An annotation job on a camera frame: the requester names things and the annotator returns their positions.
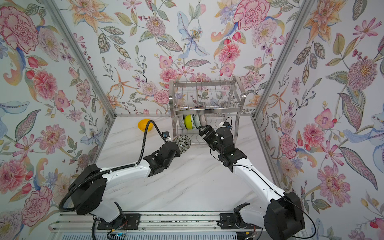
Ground yellow plastic bowl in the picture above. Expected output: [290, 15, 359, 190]
[138, 119, 154, 132]

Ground purple striped glass bowl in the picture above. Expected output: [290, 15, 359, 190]
[199, 114, 208, 126]

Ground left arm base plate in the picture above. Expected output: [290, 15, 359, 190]
[97, 213, 141, 230]

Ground silver two-tier dish rack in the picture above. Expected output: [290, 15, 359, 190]
[169, 77, 247, 145]

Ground pale green glass bowl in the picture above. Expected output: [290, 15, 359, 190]
[194, 115, 201, 129]

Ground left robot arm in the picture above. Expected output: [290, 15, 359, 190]
[64, 142, 189, 225]

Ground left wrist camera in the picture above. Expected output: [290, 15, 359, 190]
[162, 131, 172, 142]

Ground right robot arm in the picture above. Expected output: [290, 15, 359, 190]
[199, 125, 306, 240]

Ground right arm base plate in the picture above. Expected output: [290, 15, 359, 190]
[217, 213, 261, 231]

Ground green leaf pattern bowl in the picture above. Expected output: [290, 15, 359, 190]
[191, 115, 197, 129]

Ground lime green plastic bowl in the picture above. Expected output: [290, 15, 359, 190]
[184, 115, 194, 130]

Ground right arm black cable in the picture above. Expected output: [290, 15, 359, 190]
[209, 116, 317, 240]

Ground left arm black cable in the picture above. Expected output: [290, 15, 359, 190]
[58, 119, 167, 240]

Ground aluminium mounting rail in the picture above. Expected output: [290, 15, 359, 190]
[48, 210, 308, 234]

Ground speckled dark patterned bowl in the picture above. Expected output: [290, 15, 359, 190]
[173, 135, 192, 154]

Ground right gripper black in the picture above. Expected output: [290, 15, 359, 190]
[199, 126, 224, 158]

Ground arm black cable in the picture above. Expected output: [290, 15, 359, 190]
[58, 119, 167, 240]
[209, 116, 317, 240]

